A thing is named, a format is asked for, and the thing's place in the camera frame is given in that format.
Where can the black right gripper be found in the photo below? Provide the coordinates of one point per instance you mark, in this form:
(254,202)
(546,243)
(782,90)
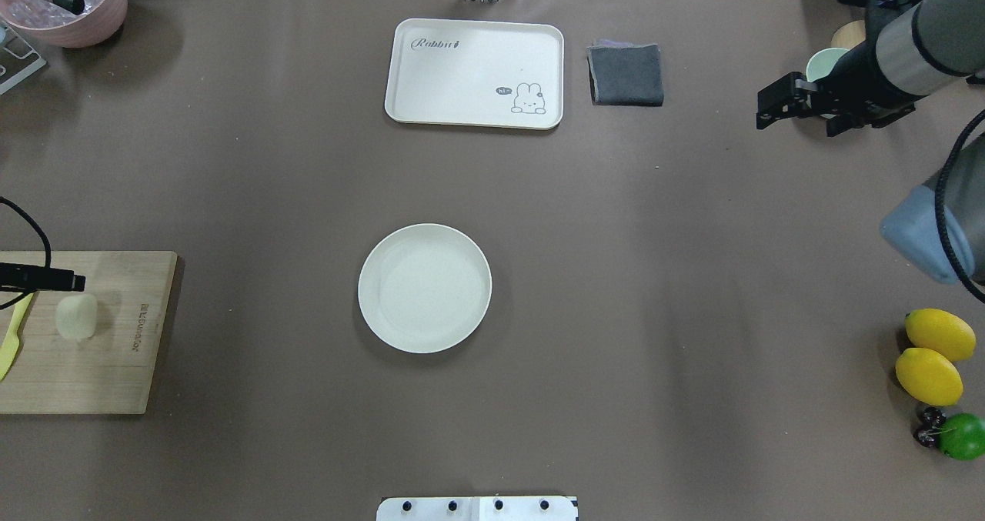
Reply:
(860,75)

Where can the round cream plate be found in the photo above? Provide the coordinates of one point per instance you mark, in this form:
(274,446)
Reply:
(424,288)

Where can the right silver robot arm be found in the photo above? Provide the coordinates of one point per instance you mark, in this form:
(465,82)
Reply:
(911,49)

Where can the cream rectangular tray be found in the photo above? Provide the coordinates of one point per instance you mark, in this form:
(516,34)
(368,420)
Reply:
(474,73)

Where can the mint green bowl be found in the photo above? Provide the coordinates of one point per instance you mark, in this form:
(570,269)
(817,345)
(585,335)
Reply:
(822,63)

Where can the wooden cup stand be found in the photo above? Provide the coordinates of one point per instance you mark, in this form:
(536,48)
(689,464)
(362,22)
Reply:
(849,35)

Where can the grey folded cloth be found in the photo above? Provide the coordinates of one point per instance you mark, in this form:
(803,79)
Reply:
(625,74)

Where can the yellow lemon outer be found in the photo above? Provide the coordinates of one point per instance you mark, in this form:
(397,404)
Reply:
(941,331)

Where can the yellow lemon near pepper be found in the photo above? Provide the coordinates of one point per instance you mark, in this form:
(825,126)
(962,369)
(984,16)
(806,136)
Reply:
(929,376)

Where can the green toy pepper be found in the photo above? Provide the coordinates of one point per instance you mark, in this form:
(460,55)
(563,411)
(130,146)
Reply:
(959,436)

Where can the pink bowl with ice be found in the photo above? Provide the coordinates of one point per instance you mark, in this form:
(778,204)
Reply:
(66,23)

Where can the pastel cups rack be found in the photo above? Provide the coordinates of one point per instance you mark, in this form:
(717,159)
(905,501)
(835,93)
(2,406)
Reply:
(19,60)

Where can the yellow plastic knife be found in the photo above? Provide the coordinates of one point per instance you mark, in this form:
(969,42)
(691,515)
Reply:
(12,343)

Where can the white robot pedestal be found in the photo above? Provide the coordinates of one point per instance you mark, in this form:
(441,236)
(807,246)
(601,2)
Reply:
(479,508)

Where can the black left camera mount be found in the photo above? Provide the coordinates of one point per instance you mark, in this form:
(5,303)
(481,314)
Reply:
(29,278)

